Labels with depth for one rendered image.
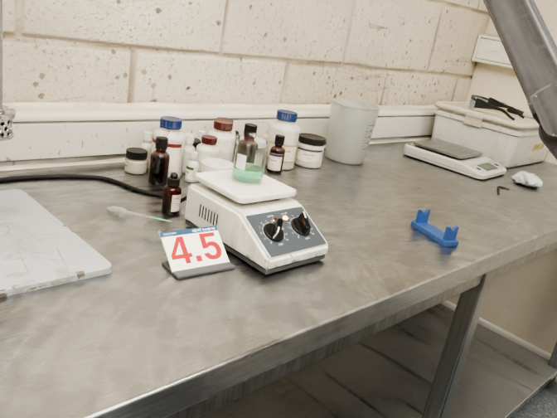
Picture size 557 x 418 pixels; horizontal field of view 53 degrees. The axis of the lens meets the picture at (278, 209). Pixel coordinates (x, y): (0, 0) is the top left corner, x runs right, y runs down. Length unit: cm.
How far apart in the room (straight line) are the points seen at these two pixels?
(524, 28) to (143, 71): 74
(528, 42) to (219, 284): 51
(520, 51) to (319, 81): 86
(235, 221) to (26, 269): 28
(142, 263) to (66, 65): 50
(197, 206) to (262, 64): 63
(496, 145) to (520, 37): 107
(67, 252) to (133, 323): 17
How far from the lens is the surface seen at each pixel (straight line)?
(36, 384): 57
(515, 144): 187
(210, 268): 78
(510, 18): 85
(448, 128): 194
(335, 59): 163
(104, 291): 71
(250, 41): 139
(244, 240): 80
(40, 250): 78
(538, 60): 80
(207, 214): 86
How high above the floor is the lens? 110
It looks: 19 degrees down
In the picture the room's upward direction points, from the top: 10 degrees clockwise
